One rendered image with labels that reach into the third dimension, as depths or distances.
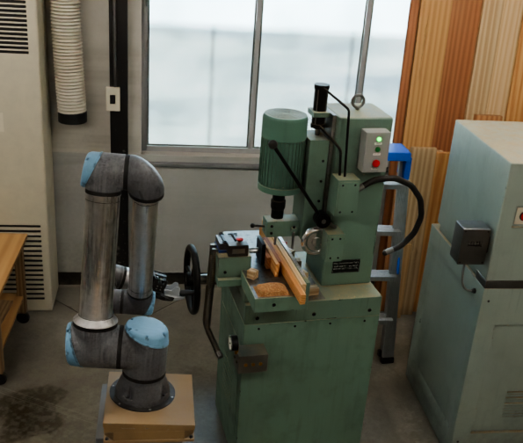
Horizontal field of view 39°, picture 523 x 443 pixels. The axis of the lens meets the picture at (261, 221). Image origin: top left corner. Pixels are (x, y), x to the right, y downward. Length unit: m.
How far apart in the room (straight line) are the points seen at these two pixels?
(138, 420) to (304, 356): 0.83
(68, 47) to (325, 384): 2.12
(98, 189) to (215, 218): 2.14
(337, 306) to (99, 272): 1.03
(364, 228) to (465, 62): 1.63
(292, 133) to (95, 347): 1.05
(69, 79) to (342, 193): 1.77
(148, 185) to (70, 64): 1.72
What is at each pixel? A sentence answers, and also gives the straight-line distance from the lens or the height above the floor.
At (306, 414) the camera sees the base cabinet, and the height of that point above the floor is 0.24.
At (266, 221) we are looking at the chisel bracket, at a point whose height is 1.07.
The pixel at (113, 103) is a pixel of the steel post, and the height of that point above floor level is 1.19.
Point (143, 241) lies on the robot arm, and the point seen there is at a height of 1.16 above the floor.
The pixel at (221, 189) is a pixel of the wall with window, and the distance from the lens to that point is 4.39.
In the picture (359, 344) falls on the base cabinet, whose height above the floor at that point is 0.57.
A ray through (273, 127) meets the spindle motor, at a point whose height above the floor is 1.47.
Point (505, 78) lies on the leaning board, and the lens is 4.50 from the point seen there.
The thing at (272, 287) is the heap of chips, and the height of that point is 0.92.
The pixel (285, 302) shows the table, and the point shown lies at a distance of 2.78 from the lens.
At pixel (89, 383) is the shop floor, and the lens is 3.84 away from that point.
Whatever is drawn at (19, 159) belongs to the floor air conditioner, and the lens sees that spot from 4.08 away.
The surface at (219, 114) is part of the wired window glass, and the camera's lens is 4.32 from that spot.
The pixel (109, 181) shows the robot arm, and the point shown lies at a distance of 2.38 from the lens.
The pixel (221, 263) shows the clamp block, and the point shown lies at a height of 0.94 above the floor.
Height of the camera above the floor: 2.25
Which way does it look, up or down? 24 degrees down
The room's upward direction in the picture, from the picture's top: 4 degrees clockwise
